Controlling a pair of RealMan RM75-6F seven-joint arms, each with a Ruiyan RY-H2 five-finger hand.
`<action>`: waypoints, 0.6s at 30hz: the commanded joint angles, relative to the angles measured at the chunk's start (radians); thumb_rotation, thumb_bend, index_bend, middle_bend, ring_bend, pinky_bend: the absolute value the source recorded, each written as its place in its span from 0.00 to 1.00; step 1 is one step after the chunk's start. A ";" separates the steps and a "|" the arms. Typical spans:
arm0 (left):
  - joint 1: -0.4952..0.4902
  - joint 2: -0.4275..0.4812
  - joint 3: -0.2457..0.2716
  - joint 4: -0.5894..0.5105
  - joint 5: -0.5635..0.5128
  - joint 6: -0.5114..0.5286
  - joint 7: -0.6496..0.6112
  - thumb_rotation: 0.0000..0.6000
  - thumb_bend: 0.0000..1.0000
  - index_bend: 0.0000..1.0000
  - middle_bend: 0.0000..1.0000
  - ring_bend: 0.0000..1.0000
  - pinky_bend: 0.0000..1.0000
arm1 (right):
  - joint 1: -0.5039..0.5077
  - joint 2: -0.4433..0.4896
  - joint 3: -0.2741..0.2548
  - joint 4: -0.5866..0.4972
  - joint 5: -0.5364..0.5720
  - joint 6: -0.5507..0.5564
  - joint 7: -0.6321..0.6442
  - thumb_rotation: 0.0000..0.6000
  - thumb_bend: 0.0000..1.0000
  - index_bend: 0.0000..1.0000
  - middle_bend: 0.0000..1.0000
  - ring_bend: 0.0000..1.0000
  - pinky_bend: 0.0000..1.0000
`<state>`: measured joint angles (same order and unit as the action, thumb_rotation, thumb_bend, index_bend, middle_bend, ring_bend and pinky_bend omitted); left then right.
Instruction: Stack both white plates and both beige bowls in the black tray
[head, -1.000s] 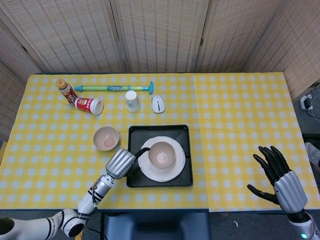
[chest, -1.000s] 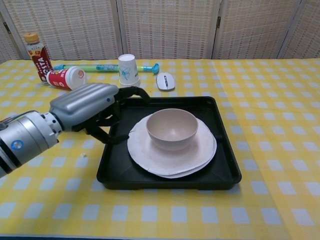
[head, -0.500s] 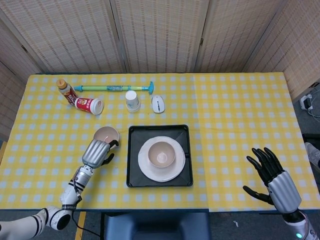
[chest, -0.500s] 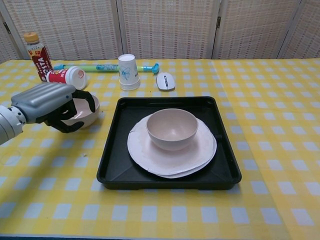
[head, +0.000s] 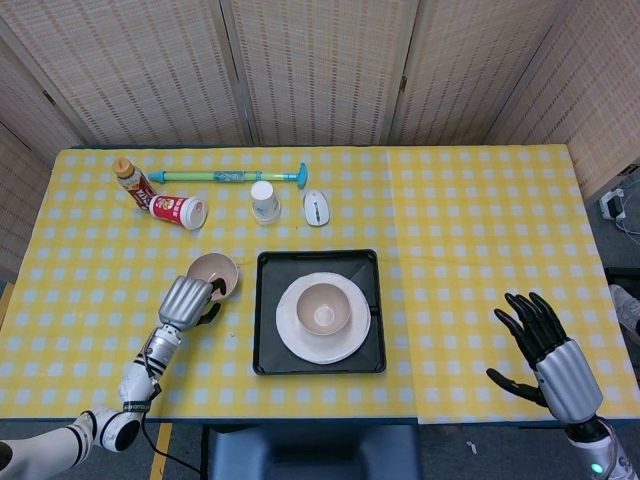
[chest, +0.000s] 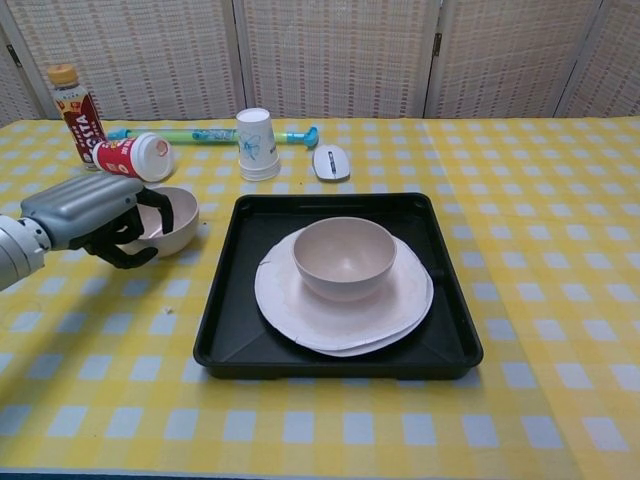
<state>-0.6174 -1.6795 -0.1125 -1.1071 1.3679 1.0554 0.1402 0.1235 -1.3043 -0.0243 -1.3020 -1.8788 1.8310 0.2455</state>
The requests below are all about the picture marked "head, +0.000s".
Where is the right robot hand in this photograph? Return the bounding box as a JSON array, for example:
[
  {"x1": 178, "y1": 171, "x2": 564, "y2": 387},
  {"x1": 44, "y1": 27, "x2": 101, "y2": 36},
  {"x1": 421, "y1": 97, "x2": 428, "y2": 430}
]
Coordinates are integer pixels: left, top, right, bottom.
[{"x1": 486, "y1": 292, "x2": 604, "y2": 426}]

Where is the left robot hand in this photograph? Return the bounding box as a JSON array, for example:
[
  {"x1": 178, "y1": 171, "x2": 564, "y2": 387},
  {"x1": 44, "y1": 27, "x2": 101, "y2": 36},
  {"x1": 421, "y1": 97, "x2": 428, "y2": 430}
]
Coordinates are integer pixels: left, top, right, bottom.
[{"x1": 158, "y1": 274, "x2": 229, "y2": 334}]

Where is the beige bowl with pink stain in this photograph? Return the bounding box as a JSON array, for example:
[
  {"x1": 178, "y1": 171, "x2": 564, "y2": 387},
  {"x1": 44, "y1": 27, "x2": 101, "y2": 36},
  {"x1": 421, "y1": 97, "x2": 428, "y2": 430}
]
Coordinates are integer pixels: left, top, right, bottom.
[{"x1": 187, "y1": 251, "x2": 240, "y2": 304}]

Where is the white paper plate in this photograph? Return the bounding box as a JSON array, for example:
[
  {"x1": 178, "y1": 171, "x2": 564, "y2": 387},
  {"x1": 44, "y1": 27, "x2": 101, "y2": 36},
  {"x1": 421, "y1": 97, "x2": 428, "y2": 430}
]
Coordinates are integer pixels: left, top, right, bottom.
[{"x1": 275, "y1": 272, "x2": 371, "y2": 362}]

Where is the plain beige bowl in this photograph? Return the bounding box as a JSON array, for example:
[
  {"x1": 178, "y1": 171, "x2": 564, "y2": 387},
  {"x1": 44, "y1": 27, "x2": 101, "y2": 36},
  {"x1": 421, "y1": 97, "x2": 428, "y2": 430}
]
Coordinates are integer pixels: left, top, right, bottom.
[{"x1": 296, "y1": 282, "x2": 351, "y2": 337}]

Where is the white paper plate torn rim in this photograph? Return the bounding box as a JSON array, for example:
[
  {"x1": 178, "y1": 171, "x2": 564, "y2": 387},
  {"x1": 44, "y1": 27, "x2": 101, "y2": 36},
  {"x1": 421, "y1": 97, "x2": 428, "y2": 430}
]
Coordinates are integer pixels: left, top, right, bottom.
[{"x1": 279, "y1": 279, "x2": 373, "y2": 366}]

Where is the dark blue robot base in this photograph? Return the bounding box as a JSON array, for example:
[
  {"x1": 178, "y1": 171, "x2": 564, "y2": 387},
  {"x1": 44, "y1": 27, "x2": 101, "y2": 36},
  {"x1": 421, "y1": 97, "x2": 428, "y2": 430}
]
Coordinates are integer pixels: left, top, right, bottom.
[{"x1": 206, "y1": 424, "x2": 424, "y2": 480}]

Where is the black square plastic tray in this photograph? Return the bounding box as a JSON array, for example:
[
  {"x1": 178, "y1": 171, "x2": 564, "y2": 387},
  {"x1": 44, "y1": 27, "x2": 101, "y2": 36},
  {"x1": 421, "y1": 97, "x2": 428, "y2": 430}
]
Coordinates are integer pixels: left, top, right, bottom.
[{"x1": 252, "y1": 248, "x2": 389, "y2": 377}]

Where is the grey sneaker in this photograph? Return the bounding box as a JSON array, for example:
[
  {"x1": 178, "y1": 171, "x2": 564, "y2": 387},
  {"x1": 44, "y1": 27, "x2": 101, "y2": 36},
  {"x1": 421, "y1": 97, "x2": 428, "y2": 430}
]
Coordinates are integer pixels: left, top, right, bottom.
[{"x1": 608, "y1": 283, "x2": 640, "y2": 346}]

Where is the red paper cup white lid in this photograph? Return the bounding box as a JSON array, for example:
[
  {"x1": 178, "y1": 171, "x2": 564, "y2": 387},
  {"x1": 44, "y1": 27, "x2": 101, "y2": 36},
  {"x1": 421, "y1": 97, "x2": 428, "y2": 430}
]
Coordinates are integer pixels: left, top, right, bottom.
[{"x1": 148, "y1": 193, "x2": 209, "y2": 231}]

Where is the green blue toy water pump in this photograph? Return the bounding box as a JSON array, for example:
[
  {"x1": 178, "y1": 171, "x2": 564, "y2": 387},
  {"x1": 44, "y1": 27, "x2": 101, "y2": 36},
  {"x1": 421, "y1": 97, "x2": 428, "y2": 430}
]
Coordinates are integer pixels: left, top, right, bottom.
[{"x1": 146, "y1": 162, "x2": 310, "y2": 190}]

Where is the Costa coffee bottle yellow cap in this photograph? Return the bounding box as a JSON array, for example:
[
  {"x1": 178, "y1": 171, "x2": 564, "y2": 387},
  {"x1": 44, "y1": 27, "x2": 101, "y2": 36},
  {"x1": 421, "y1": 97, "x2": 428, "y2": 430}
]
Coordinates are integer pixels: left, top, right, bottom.
[{"x1": 112, "y1": 157, "x2": 157, "y2": 212}]

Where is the white computer mouse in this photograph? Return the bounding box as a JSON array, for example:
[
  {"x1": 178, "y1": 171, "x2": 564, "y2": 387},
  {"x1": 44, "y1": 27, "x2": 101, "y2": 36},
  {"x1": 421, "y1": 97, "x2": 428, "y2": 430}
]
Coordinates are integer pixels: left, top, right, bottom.
[{"x1": 303, "y1": 189, "x2": 332, "y2": 228}]

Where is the white power adapter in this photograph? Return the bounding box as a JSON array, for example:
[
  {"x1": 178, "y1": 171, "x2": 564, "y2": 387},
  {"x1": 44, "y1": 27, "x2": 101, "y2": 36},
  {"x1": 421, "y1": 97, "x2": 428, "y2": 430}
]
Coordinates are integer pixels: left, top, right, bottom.
[{"x1": 598, "y1": 188, "x2": 629, "y2": 221}]

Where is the woven bamboo folding screen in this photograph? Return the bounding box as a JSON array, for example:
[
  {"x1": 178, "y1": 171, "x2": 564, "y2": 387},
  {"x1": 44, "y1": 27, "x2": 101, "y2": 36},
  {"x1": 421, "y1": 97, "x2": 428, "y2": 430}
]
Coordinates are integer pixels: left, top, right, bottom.
[{"x1": 0, "y1": 0, "x2": 640, "y2": 281}]

